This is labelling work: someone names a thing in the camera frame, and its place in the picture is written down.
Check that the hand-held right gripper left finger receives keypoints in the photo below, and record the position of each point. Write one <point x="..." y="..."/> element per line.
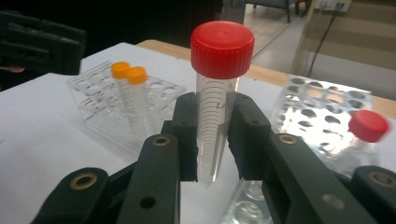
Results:
<point x="186" y="140"/>

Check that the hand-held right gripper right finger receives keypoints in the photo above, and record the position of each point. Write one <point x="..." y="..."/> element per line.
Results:
<point x="249" y="140"/>

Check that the clear acrylic tube rack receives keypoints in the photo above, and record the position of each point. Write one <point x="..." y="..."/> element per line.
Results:
<point x="93" y="93"/>

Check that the aluminium test tube rack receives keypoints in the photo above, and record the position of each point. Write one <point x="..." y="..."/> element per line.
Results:
<point x="314" y="109"/>

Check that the orange cap centrifuge tube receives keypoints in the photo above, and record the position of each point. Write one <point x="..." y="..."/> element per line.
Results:
<point x="137" y="75"/>
<point x="120" y="70"/>

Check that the red cap centrifuge tube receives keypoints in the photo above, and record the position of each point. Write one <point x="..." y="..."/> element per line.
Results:
<point x="369" y="126"/>
<point x="221" y="49"/>

